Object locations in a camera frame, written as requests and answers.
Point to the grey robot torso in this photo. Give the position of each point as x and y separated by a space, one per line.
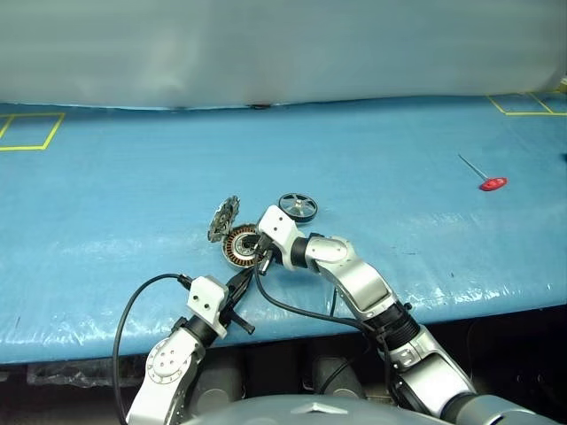
310 411

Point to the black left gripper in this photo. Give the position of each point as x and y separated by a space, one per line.
228 307

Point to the black spoked motor rotor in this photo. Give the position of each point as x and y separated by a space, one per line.
297 206

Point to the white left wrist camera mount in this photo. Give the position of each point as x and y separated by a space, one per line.
206 301

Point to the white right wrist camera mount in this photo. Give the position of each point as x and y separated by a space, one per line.
279 230

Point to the silver motor stator copper windings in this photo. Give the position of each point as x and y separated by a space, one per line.
232 254

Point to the blue foam table sheet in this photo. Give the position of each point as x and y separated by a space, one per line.
111 199

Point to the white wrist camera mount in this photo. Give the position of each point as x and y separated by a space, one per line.
279 230
206 301

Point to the silver finned motor cover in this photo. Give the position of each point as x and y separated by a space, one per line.
221 219

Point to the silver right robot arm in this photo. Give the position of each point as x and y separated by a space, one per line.
367 283

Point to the white foam backdrop sheet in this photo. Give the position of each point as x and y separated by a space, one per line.
266 48

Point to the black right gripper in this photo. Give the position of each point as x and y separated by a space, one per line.
268 254

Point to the grey rounded shape under table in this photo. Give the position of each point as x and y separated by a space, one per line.
217 389
332 376

